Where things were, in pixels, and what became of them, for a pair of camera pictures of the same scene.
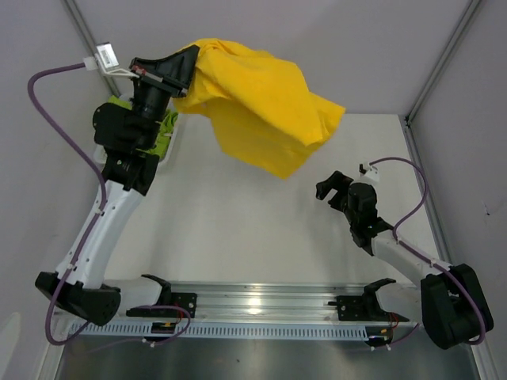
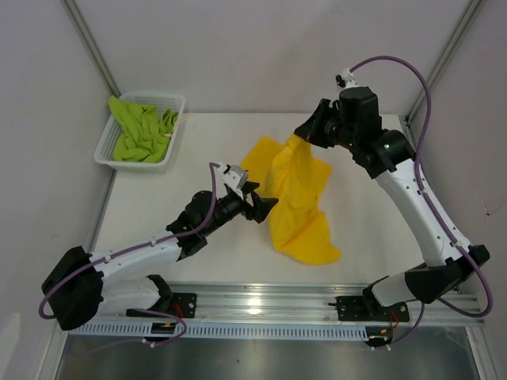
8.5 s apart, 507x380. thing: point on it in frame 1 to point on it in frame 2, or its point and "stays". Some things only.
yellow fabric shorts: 261,107 to 296,178
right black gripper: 338,181 to 311,131
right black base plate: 363,308 stays
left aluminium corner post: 89,42 stays
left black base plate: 186,300 stays
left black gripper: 177,67 to 261,205
